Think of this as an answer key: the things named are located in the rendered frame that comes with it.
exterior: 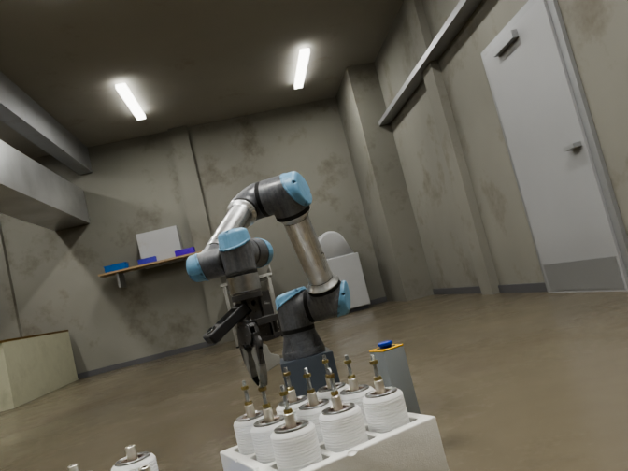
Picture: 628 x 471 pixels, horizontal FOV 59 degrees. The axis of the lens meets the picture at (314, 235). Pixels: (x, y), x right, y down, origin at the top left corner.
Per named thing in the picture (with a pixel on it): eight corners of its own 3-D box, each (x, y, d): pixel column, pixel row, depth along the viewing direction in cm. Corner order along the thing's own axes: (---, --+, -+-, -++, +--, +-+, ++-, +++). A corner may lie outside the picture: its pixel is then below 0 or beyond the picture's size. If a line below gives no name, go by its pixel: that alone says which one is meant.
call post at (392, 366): (396, 463, 151) (368, 351, 154) (416, 454, 155) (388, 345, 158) (412, 467, 145) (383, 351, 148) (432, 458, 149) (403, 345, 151)
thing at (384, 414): (399, 461, 132) (380, 387, 134) (430, 465, 125) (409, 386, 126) (372, 478, 126) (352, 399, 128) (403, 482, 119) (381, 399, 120)
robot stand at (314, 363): (297, 440, 198) (278, 358, 201) (346, 427, 200) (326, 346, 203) (301, 454, 180) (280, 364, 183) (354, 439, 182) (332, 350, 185)
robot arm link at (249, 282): (234, 277, 124) (221, 281, 131) (238, 296, 124) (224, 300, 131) (263, 270, 128) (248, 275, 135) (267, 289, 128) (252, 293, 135)
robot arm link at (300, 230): (318, 309, 200) (259, 176, 179) (356, 301, 196) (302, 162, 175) (313, 330, 190) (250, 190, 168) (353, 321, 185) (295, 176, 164)
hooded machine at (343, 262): (366, 306, 877) (347, 229, 888) (374, 306, 819) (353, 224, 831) (323, 317, 868) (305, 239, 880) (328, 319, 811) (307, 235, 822)
